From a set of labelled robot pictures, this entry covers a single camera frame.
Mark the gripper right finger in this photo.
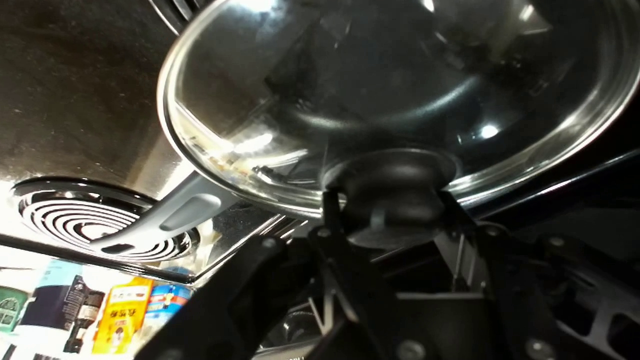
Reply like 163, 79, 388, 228
436, 191, 640, 360

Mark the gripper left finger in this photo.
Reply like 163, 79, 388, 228
134, 189, 401, 360

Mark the glass lid with black knob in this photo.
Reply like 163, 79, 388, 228
156, 0, 640, 251

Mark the coil stove burner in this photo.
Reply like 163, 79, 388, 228
147, 0, 217, 36
7, 176, 202, 264

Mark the stainless steel stove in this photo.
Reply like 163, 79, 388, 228
0, 0, 640, 290

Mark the blue and white packet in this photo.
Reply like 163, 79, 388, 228
145, 282, 194, 332

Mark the yellow packet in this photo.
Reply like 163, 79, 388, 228
91, 277, 154, 356

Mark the dark box with appliance picture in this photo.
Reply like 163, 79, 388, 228
19, 272, 107, 354

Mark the green box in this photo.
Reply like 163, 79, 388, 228
0, 285, 29, 334

